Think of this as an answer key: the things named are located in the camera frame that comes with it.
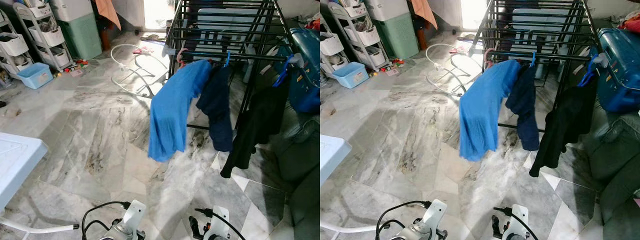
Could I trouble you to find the black garment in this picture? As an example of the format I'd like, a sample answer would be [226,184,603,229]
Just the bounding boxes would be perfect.
[529,80,598,178]
[220,82,291,179]

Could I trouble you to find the white slatted plastic fence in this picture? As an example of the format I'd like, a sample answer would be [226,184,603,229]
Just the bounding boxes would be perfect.
[510,7,591,81]
[197,7,281,83]

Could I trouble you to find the green laundry hamper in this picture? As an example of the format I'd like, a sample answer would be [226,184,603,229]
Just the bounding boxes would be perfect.
[50,0,103,61]
[365,0,421,60]

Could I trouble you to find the white tube frame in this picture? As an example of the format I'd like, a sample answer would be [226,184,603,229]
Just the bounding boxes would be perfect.
[110,43,171,98]
[425,43,473,97]

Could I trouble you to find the bright blue t-shirt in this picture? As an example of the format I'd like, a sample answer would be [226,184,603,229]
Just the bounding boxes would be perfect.
[458,59,522,162]
[148,59,213,163]

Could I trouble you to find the black metal drying rack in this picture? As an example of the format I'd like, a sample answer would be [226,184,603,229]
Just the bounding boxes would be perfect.
[165,0,307,132]
[470,0,608,133]

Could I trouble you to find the light blue plastic basket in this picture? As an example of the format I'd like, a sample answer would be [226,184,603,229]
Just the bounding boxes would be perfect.
[16,62,54,90]
[331,62,369,89]

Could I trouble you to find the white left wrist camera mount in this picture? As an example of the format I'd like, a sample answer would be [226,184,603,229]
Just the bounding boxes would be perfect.
[422,199,448,236]
[121,200,147,237]

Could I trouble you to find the white plastic folding table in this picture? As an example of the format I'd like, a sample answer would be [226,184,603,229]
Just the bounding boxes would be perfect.
[0,132,80,235]
[320,134,378,234]

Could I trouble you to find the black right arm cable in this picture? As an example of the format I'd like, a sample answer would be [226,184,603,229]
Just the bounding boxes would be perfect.
[195,208,247,240]
[493,207,540,240]

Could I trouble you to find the blue hard suitcase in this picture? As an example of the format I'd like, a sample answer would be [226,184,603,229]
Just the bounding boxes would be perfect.
[595,27,640,113]
[274,27,320,115]

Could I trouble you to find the grey sofa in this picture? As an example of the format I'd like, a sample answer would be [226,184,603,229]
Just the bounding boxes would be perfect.
[582,110,640,240]
[272,107,320,240]

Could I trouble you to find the navy blue garment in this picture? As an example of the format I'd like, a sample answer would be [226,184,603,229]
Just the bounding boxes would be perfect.
[505,65,541,152]
[196,65,235,153]

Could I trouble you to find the orange cloth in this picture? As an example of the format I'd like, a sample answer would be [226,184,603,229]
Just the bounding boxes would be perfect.
[411,0,438,30]
[95,0,122,31]

